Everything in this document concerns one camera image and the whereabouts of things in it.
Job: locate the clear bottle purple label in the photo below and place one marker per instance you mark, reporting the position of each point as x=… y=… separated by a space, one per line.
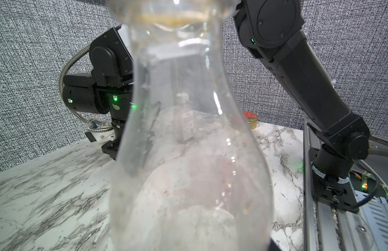
x=183 y=118

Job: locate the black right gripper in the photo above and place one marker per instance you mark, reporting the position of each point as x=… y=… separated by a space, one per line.
x=111 y=148

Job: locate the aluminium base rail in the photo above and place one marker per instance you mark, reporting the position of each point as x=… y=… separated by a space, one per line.
x=336 y=216

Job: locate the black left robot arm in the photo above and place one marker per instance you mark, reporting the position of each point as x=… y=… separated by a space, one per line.
x=272 y=32

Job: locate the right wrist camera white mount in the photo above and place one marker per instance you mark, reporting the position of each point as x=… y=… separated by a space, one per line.
x=101 y=137

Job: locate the clear bottle red label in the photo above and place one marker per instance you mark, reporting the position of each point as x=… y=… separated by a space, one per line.
x=190 y=176

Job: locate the round gold tin red lid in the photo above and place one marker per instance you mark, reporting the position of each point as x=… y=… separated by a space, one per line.
x=252 y=119

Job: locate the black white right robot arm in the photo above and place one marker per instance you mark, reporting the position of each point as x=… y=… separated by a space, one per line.
x=102 y=98

